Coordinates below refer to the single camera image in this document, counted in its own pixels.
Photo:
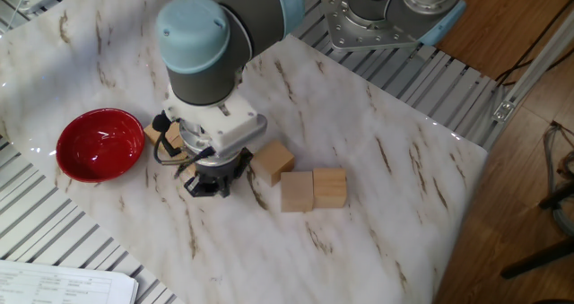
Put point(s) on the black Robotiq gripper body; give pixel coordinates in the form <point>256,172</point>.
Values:
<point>220,174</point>

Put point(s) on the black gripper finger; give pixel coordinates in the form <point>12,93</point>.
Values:
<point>244,162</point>
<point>202,191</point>

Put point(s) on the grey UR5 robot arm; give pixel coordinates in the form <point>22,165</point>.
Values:
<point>202,39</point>

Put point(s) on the white printed paper stack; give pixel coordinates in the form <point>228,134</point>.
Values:
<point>54,286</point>

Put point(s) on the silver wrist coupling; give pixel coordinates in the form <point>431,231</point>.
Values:
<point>197,145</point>

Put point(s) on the red glossy bowl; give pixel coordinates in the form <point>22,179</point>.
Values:
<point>101,145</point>

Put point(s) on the white marble pattern board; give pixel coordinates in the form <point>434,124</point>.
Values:
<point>359,160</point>

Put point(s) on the black chair base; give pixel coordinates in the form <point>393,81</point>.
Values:
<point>538,259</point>

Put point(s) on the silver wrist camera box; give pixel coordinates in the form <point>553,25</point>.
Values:
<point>251,136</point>

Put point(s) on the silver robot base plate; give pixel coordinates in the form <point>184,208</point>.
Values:
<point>345,30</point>

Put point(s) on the aluminium frame profile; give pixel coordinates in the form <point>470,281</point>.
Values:
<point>533,68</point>

